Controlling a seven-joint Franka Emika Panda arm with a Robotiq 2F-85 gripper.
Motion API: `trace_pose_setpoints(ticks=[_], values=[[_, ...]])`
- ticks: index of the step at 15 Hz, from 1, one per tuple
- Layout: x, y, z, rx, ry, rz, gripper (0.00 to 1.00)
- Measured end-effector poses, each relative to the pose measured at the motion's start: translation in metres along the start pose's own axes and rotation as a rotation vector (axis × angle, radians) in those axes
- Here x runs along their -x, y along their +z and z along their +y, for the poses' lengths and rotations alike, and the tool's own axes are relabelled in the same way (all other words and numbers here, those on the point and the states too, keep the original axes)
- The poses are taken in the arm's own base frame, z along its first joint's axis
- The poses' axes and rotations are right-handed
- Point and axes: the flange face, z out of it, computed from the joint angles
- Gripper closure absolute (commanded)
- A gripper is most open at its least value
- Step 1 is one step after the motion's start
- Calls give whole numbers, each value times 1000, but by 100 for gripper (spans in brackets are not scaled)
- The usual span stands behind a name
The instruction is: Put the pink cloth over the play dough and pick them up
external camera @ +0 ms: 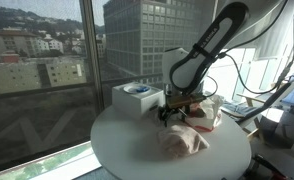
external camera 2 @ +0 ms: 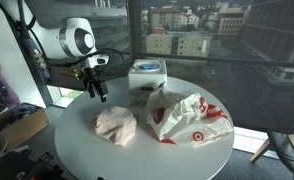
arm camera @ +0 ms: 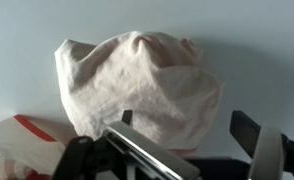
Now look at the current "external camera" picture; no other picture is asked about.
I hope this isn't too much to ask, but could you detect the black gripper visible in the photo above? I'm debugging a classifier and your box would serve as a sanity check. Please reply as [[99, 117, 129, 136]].
[[157, 105, 190, 129]]

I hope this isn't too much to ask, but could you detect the pink cloth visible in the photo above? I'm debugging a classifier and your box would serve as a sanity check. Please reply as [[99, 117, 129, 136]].
[[156, 124, 211, 160]]

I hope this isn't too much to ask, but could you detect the beige crumpled cloth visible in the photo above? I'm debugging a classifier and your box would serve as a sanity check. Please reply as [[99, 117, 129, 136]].
[[146, 110, 161, 126]]

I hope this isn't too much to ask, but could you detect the white square box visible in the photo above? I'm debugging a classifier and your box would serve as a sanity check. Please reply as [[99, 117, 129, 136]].
[[111, 81, 165, 118]]

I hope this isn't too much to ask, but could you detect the blue object on plate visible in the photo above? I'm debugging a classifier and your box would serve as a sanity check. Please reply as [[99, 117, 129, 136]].
[[135, 86, 149, 94]]

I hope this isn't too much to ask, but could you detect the white plastic bag red print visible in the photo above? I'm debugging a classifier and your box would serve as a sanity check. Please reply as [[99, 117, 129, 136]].
[[184, 94, 225, 133]]

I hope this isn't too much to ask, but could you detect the white small plate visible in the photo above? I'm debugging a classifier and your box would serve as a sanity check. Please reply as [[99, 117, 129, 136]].
[[123, 83, 152, 95]]

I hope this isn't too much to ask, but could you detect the dark window mullion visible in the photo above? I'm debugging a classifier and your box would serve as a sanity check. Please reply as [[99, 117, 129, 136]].
[[78, 0, 105, 114]]

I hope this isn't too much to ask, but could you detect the red black tool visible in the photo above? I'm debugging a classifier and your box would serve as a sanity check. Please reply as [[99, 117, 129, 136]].
[[249, 153, 291, 180]]

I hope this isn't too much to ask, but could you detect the tan wrist camera mount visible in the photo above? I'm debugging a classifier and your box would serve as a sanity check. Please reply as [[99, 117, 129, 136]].
[[166, 92, 207, 110]]

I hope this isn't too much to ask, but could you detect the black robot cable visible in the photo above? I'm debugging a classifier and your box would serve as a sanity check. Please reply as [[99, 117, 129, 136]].
[[200, 0, 294, 96]]

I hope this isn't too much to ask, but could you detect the black chair frame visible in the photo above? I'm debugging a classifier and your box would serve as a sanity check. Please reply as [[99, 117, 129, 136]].
[[235, 77, 294, 127]]

